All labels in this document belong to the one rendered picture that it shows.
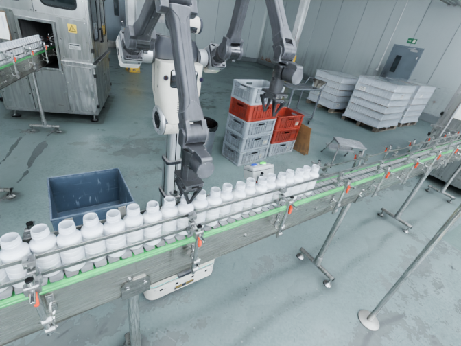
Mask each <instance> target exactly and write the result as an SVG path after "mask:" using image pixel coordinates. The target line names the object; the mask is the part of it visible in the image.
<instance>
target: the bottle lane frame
mask: <svg viewBox="0 0 461 346"><path fill-rule="evenodd" d="M453 150H454V149H453ZM453 150H449V151H447V152H444V153H441V154H443V155H445V157H444V159H446V160H447V159H448V157H449V156H450V154H451V153H452V152H453ZM435 157H436V155H434V156H432V157H428V158H426V159H423V160H420V162H421V163H423V165H421V164H418V166H417V167H416V168H413V170H412V171H411V173H410V175H409V178H408V179H410V178H413V177H415V176H418V175H420V174H423V173H424V171H426V170H427V167H425V165H426V166H428V167H429V165H430V164H431V162H432V161H433V160H434V158H435ZM441 159H442V161H444V163H445V160H444V159H443V156H441V157H440V158H439V160H437V159H436V160H435V162H434V164H433V165H432V166H431V169H430V170H432V169H435V168H437V167H438V165H439V163H440V160H441ZM425 162H427V163H426V164H425ZM413 164H414V163H410V164H407V165H404V166H401V167H399V168H396V169H393V170H391V172H393V173H395V175H392V174H390V175H389V177H388V178H385V179H384V180H383V182H382V184H381V185H380V187H379V188H380V190H379V191H381V190H383V189H386V188H388V187H391V186H393V185H396V184H398V183H401V180H403V179H404V175H406V174H407V173H408V172H409V170H410V168H411V167H412V165H413ZM424 164H425V165H424ZM423 166H424V168H423V170H424V171H422V169H421V168H422V167H423ZM403 170H404V172H403V174H404V175H402V171H403ZM400 174H401V177H400V179H401V180H399V176H400ZM383 175H384V173H381V174H376V175H374V176H371V177H368V178H365V179H362V180H360V181H356V182H354V183H351V185H352V186H353V187H355V189H353V188H350V190H349V191H348V193H346V192H345V194H344V195H343V197H342V199H341V201H340V204H341V205H340V206H339V207H338V208H340V207H343V206H345V205H347V204H349V203H352V202H355V201H356V199H357V197H358V196H359V194H360V193H361V192H364V191H366V190H367V193H366V195H365V197H367V196H369V195H371V194H372V192H371V191H373V192H374V190H375V187H374V186H377V185H378V184H379V182H380V180H381V178H382V176H383ZM408 179H407V180H408ZM374 180H375V182H374V183H373V184H372V182H373V181H374ZM371 185H372V187H371V189H370V190H371V191H370V190H369V187H370V186H371ZM373 185H374V186H373ZM343 189H344V186H340V187H337V188H335V189H332V190H329V191H327V192H323V193H320V194H316V195H315V196H311V197H309V198H305V199H302V200H299V201H296V202H294V205H295V206H296V207H297V208H298V210H295V209H294V208H293V210H292V212H291V214H287V217H286V219H285V223H284V225H285V228H284V229H283V231H284V230H286V229H289V228H291V227H294V226H296V225H298V224H301V223H303V222H306V221H308V220H311V219H313V218H316V217H318V216H321V215H322V214H325V213H328V212H330V211H332V209H333V208H332V207H331V206H330V204H329V203H330V202H331V200H333V199H332V197H333V195H334V194H336V195H335V197H334V200H336V201H338V198H339V197H340V194H341V193H342V190H343ZM379 191H377V192H379ZM285 209H286V206H285V205H284V206H280V207H278V208H275V209H272V210H269V211H266V212H263V213H261V214H256V215H255V216H250V215H249V216H250V217H249V218H245V219H244V218H243V220H239V221H236V220H235V222H233V223H230V224H229V223H228V224H227V225H224V226H221V225H220V227H218V228H216V229H214V228H213V227H211V228H212V230H210V231H204V236H203V238H204V239H205V240H206V243H205V244H203V243H202V245H201V247H199V249H198V257H199V258H200V263H199V264H198V265H201V264H203V263H206V262H209V261H211V260H214V259H215V258H218V257H221V256H223V255H225V254H227V253H230V252H233V251H236V250H237V249H240V248H242V247H245V246H248V245H249V244H252V243H254V242H257V241H259V240H262V239H264V238H267V237H269V236H271V235H274V234H276V232H277V230H276V229H275V226H274V223H275V221H276V220H277V219H276V217H277V214H281V215H280V217H279V221H280V222H281V221H282V218H283V214H284V213H285ZM175 239H176V238H175ZM195 240H196V239H194V237H193V236H191V237H189V238H188V237H187V236H185V239H183V240H179V241H178V240H177V239H176V241H175V242H173V243H171V244H168V243H166V242H165V243H166V245H165V246H161V247H158V248H157V246H156V245H155V249H152V250H150V251H146V250H145V249H143V250H144V252H143V253H140V254H138V255H135V254H134V253H133V252H132V257H128V258H125V259H122V258H121V256H120V260H119V261H117V262H113V263H111V264H110V263H109V261H108V260H107V265H105V266H101V267H99V268H96V267H95V265H93V270H89V271H86V272H84V273H82V271H81V270H79V274H78V275H74V276H72V277H68V278H67V277H66V275H65V274H64V279H62V280H60V281H56V282H54V283H51V282H50V280H49V279H48V282H47V285H45V286H42V289H43V290H42V292H40V293H39V294H40V297H41V299H42V302H43V305H44V307H45V310H46V313H47V314H49V303H47V300H46V298H45V296H47V295H50V294H52V293H53V294H54V298H55V301H53V303H56V304H57V306H58V309H57V310H56V312H55V321H56V323H60V322H62V321H65V320H67V319H70V318H72V317H74V316H77V315H79V314H81V313H84V312H87V311H89V310H92V309H93V308H96V307H99V306H101V305H104V304H105V303H108V302H111V301H114V300H115V299H118V298H120V297H121V287H122V286H123V285H124V284H125V283H126V282H129V281H132V280H133V279H136V278H138V277H141V276H144V275H148V276H150V285H152V284H155V283H157V282H159V281H162V280H164V279H167V278H169V277H172V276H174V275H177V274H179V273H182V272H184V271H186V270H189V269H191V266H192V261H191V252H193V250H191V246H192V244H195ZM43 329H44V327H43V326H42V323H41V320H40V317H39V315H38V313H37V310H36V307H34V306H30V305H29V297H25V295H24V294H23V293H21V294H18V295H16V294H15V291H14V290H13V293H12V296H11V297H8V298H6V299H2V300H0V346H4V345H7V344H8V343H11V342H13V341H16V340H18V339H20V338H23V337H25V336H28V335H30V334H33V333H35V332H38V331H40V330H43Z"/></svg>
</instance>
